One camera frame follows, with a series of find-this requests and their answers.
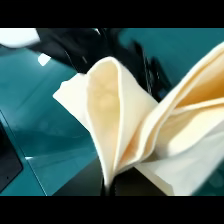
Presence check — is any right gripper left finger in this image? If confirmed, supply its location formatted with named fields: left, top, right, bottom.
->
left=53, top=155, right=108, bottom=197

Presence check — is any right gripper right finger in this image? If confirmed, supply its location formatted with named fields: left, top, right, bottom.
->
left=113, top=165, right=167, bottom=197

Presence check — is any cream garment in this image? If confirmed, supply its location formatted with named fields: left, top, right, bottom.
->
left=52, top=41, right=224, bottom=197

